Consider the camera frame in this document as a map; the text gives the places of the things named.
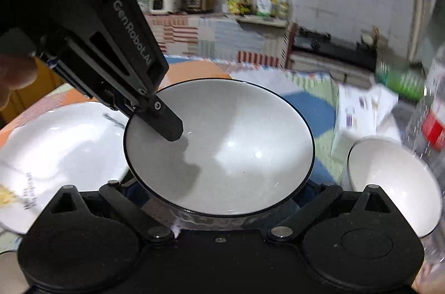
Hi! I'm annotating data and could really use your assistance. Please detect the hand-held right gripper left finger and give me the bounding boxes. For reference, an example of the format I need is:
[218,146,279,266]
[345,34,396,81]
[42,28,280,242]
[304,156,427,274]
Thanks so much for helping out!
[45,180,175,243]

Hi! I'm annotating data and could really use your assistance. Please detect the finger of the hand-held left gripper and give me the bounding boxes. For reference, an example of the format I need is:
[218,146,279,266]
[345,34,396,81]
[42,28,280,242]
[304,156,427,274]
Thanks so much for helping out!
[134,95,184,142]

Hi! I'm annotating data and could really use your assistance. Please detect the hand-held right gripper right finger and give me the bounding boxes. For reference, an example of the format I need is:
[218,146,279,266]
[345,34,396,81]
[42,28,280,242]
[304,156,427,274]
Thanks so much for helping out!
[267,181,397,242]

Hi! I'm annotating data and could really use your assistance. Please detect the white bowl black rim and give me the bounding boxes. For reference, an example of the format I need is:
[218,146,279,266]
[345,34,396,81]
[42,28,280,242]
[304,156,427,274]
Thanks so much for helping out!
[123,79,316,228]
[347,137,444,239]

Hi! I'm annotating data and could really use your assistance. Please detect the person's left hand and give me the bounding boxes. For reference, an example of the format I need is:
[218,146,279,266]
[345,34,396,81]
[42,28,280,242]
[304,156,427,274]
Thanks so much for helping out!
[0,54,39,111]

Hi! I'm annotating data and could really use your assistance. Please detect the white plate black rim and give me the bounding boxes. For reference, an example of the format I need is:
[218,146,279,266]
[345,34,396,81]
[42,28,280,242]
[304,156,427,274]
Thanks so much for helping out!
[0,102,134,235]

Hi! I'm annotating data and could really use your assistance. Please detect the wooden chair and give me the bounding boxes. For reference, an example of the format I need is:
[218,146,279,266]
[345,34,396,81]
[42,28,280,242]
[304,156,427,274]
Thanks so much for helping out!
[0,58,66,128]

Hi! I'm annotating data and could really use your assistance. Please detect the white rice cooker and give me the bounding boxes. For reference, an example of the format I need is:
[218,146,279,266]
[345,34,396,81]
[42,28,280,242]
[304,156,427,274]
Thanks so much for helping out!
[149,0,174,15]

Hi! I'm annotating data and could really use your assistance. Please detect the white tissue pack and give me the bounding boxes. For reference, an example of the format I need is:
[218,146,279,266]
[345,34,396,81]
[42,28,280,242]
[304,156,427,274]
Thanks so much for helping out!
[332,86,399,159]

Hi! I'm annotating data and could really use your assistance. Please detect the striped patchwork counter cloth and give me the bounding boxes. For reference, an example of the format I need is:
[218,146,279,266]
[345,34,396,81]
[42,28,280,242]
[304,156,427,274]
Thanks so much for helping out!
[144,13,289,69]

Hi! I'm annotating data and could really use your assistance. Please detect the white lower cabinet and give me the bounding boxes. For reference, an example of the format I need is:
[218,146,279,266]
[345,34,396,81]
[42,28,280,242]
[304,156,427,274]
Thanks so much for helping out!
[288,53,376,88]

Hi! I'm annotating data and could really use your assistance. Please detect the red label water bottle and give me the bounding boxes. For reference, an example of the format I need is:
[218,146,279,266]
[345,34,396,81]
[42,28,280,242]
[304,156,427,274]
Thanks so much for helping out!
[400,47,445,281]

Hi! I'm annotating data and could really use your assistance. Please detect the green plastic basket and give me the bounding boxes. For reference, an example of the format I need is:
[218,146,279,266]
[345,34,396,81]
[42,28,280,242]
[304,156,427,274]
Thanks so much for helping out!
[375,59,428,102]

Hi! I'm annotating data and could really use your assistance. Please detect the yellow green snack bag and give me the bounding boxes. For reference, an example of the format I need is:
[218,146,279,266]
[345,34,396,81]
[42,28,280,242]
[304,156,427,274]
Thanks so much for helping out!
[227,0,256,16]

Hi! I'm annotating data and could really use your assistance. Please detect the white cutting board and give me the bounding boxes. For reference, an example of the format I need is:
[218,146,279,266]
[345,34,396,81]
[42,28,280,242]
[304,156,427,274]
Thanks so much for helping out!
[238,17,289,27]

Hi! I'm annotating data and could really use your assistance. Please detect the black gas stove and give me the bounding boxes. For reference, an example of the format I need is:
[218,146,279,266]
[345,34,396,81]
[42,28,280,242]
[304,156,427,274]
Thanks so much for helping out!
[294,32,378,63]

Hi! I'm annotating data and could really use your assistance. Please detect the cream cooking pot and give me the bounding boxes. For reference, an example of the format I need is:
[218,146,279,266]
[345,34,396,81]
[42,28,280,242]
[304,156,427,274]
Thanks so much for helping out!
[360,26,379,46]

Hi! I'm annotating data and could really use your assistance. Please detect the white pipe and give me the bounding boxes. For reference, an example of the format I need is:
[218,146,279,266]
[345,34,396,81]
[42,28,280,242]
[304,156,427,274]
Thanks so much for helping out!
[412,0,427,72]

